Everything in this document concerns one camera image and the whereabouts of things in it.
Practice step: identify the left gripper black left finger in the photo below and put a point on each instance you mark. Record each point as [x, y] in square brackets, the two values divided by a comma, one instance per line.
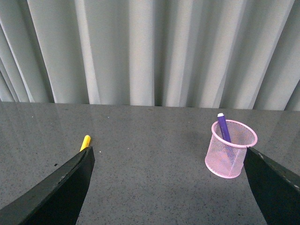
[56, 200]

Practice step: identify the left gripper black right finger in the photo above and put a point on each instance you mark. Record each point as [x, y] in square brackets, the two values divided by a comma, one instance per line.
[275, 188]

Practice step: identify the purple highlighter pen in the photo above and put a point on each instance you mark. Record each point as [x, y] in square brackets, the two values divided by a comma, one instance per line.
[225, 135]

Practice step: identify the pink mesh pen cup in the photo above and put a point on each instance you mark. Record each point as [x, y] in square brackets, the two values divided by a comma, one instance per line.
[226, 159]

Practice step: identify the yellow highlighter pen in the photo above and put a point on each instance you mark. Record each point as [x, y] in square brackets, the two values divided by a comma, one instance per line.
[86, 142]

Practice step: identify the grey pleated curtain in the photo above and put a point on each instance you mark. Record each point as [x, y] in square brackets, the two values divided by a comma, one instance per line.
[239, 54]

